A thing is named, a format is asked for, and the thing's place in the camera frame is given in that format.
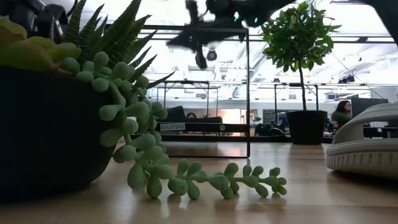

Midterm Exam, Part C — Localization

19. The grey rubber slide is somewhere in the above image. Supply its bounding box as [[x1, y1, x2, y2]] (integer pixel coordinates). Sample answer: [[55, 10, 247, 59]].
[[325, 103, 398, 180]]

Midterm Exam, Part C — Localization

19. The person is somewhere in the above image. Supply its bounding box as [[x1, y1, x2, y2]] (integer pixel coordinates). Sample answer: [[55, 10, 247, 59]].
[[330, 100, 353, 128]]

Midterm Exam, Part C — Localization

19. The black aluminium rig frame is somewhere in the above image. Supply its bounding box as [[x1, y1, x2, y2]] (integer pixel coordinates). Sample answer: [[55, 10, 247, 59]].
[[130, 133, 335, 144]]

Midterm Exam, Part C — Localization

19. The potted artificial succulent plant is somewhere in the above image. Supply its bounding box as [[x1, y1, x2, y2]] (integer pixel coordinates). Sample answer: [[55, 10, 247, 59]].
[[0, 0, 289, 203]]

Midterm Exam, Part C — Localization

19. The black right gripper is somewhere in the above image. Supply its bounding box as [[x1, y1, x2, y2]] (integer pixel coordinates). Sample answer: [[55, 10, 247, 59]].
[[167, 0, 296, 70]]

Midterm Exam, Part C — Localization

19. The small tree in black pot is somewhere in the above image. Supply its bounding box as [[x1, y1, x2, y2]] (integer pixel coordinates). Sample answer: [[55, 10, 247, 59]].
[[260, 1, 342, 146]]

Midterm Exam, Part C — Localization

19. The black background table frame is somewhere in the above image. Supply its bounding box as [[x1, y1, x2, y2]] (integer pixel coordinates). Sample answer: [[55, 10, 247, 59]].
[[273, 82, 320, 124], [156, 80, 219, 121]]

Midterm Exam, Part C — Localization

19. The dark computer monitor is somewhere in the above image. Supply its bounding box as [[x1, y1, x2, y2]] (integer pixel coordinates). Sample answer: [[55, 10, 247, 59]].
[[351, 97, 389, 118]]

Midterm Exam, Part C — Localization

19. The wooden shelf with black frame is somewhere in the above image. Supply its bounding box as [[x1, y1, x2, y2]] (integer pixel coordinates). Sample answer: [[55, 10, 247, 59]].
[[105, 24, 251, 159]]

